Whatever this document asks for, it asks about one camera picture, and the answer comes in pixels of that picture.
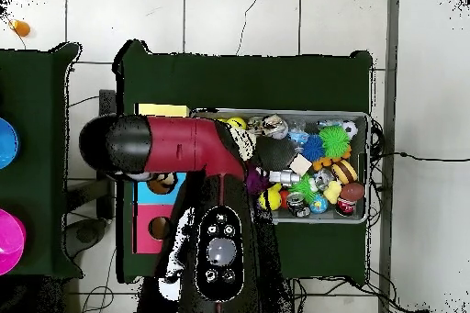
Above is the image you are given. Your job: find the wooden box with three holes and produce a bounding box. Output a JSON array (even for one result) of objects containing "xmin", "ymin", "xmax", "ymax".
[{"xmin": 130, "ymin": 102, "xmax": 192, "ymax": 254}]

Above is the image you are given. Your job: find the cream knitted cloth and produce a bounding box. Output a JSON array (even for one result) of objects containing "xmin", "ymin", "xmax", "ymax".
[{"xmin": 234, "ymin": 127, "xmax": 258, "ymax": 162}]

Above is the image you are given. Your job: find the purple spiky monster toy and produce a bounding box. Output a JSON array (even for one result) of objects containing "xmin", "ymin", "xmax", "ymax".
[{"xmin": 246, "ymin": 166, "xmax": 271, "ymax": 196}]

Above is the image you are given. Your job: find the silver drink can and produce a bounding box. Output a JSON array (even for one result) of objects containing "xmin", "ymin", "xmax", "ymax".
[{"xmin": 261, "ymin": 114, "xmax": 289, "ymax": 140}]

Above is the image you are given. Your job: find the small blue spiky puffer ball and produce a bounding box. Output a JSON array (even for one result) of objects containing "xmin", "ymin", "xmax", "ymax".
[{"xmin": 300, "ymin": 134, "xmax": 326, "ymax": 162}]

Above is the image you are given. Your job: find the green spiky puffer ball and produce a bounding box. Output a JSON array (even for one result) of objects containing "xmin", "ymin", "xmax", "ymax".
[{"xmin": 318, "ymin": 125, "xmax": 351, "ymax": 160}]

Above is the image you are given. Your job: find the brown toy football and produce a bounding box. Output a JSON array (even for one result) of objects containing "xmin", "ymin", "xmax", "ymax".
[{"xmin": 339, "ymin": 181, "xmax": 365, "ymax": 202}]

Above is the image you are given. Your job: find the dark green side table cloth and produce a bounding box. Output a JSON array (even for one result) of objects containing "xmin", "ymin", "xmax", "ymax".
[{"xmin": 0, "ymin": 42, "xmax": 84, "ymax": 279}]

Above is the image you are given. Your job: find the blue bowl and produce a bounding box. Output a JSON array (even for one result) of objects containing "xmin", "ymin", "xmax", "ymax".
[{"xmin": 0, "ymin": 117, "xmax": 19, "ymax": 170}]

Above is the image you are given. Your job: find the magenta bowl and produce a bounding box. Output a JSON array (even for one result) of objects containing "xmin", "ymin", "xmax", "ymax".
[{"xmin": 0, "ymin": 207, "xmax": 27, "ymax": 275}]

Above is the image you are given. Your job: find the small orange floor object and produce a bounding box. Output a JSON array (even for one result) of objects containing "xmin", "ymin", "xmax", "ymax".
[{"xmin": 8, "ymin": 18, "xmax": 31, "ymax": 38}]

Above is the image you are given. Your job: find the shallow wire mesh bin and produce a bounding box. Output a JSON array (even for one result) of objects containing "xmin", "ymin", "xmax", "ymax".
[{"xmin": 194, "ymin": 107, "xmax": 370, "ymax": 225}]

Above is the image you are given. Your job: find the black frame beside table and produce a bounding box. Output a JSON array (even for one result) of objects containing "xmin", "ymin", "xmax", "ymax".
[{"xmin": 64, "ymin": 88, "xmax": 118, "ymax": 260}]

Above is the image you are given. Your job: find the black floor cable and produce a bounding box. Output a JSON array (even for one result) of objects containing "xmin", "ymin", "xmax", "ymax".
[{"xmin": 368, "ymin": 151, "xmax": 470, "ymax": 162}]

